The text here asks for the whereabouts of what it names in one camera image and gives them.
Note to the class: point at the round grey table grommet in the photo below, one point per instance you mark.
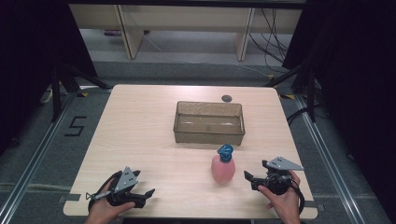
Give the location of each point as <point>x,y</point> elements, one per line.
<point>226,98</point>

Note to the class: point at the black metal stand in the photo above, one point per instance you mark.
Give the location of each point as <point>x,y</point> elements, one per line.
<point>310,93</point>
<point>56,93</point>

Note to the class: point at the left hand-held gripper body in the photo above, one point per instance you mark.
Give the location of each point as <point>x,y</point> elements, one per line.
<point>125,180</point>

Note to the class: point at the person's left hand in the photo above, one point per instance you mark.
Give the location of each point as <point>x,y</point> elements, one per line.
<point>102,211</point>

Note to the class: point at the pink soap bottle blue pump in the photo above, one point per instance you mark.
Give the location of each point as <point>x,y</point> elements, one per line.
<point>223,169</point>

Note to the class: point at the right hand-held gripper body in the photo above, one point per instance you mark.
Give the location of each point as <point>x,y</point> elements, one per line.
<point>275,182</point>

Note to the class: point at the metal floor rail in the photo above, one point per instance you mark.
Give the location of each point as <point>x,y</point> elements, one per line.
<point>37,155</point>
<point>330,165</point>

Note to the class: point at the beige wooden desk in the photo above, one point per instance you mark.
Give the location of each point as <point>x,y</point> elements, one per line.
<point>186,18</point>

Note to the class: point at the dark curtain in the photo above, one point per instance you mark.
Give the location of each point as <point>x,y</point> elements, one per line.
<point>358,77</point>
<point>31,62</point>

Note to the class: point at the yellow black tape piece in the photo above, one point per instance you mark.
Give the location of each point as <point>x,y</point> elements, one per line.
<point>287,96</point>
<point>82,94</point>

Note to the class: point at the grey tape strip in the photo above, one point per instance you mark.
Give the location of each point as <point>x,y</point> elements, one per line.
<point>70,197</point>
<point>314,206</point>

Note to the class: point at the clear brown plastic bin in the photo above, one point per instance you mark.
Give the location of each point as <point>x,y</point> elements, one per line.
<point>209,137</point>

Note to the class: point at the person's right hand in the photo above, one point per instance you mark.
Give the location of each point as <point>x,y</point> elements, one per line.
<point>286,207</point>

